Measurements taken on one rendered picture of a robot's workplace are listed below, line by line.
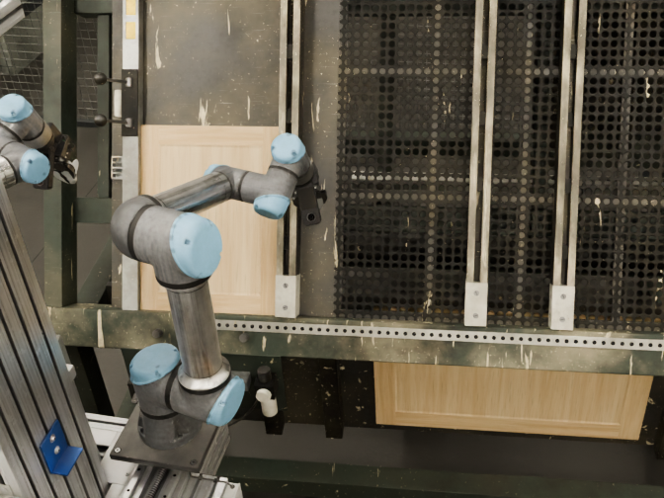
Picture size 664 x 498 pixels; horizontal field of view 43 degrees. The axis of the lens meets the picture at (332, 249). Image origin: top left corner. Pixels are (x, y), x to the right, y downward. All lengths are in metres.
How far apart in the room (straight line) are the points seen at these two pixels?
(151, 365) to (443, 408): 1.35
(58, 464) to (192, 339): 0.39
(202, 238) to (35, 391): 0.46
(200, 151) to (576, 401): 1.48
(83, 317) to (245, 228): 0.58
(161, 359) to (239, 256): 0.71
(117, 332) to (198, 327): 0.97
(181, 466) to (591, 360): 1.19
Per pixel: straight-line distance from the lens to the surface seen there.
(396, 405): 3.03
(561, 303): 2.49
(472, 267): 2.46
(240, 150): 2.59
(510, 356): 2.52
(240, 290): 2.60
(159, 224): 1.65
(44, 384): 1.86
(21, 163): 2.10
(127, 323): 2.69
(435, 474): 3.06
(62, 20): 2.79
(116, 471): 2.20
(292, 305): 2.52
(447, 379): 2.93
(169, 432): 2.06
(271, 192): 1.96
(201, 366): 1.83
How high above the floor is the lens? 2.60
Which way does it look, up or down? 37 degrees down
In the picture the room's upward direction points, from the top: 4 degrees counter-clockwise
